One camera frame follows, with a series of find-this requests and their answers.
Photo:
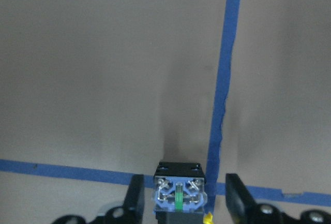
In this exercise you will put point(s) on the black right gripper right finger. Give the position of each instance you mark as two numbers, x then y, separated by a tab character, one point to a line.
244	209

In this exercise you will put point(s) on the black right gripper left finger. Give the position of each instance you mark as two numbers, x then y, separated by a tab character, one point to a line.
132	209

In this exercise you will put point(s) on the yellow push button switch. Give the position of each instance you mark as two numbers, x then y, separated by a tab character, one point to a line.
179	193

